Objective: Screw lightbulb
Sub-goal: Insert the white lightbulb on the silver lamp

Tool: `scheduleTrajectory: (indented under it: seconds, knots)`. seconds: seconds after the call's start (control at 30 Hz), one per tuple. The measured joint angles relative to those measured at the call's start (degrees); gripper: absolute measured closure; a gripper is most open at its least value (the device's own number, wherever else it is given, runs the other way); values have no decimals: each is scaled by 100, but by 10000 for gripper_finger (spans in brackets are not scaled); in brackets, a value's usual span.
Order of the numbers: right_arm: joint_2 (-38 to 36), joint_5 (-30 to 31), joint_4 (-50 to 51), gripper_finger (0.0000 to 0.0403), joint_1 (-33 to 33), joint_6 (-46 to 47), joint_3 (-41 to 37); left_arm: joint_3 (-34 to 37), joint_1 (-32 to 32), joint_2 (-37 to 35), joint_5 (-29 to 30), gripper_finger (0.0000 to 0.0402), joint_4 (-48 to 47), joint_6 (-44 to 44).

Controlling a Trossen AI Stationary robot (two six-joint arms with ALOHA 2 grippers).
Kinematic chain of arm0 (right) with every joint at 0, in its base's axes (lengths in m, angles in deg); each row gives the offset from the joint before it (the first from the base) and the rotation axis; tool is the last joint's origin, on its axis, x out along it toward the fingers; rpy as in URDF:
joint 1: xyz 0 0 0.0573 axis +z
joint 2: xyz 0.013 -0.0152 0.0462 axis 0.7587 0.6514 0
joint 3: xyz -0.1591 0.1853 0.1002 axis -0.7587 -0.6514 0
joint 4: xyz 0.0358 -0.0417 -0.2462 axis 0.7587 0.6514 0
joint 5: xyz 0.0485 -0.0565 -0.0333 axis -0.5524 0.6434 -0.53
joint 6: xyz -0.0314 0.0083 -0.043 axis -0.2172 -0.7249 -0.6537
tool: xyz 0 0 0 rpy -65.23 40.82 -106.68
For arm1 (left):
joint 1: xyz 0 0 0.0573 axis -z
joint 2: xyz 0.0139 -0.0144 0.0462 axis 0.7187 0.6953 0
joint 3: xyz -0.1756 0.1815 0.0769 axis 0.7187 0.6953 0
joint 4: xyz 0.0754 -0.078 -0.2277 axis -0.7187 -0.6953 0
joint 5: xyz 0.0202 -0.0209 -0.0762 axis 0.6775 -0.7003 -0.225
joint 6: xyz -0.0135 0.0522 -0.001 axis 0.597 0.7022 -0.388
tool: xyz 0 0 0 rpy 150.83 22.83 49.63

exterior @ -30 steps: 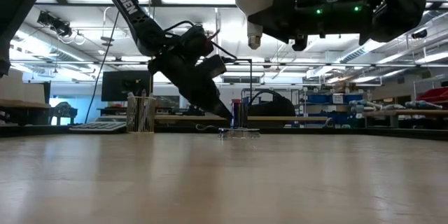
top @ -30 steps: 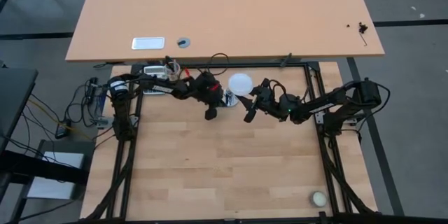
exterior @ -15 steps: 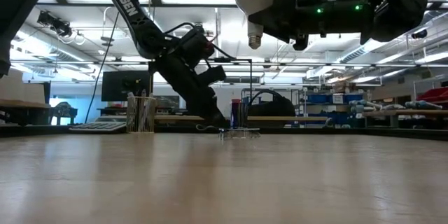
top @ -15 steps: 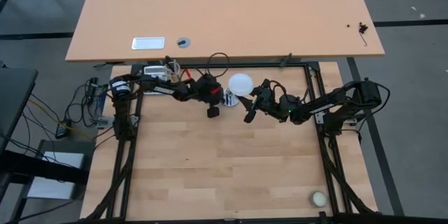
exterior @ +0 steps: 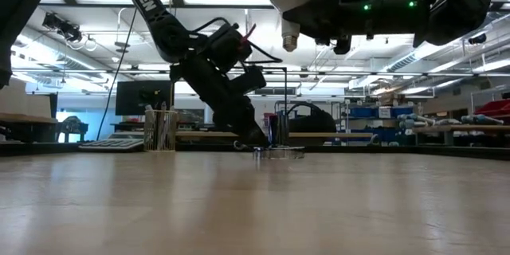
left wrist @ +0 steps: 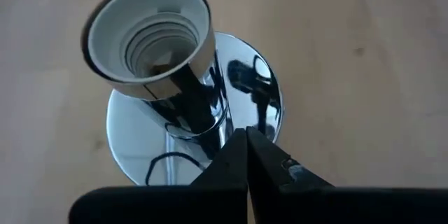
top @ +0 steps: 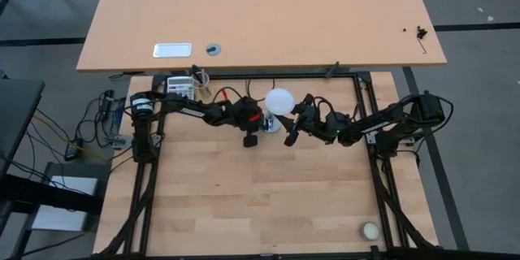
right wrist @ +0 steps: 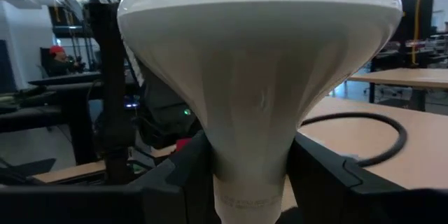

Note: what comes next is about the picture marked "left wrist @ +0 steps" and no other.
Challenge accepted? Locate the chrome lamp socket base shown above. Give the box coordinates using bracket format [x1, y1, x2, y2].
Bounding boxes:
[80, 0, 284, 187]

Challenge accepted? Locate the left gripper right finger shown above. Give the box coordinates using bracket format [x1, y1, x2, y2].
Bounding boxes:
[246, 127, 448, 224]

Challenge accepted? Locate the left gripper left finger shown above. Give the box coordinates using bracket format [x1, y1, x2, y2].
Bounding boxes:
[69, 128, 249, 224]

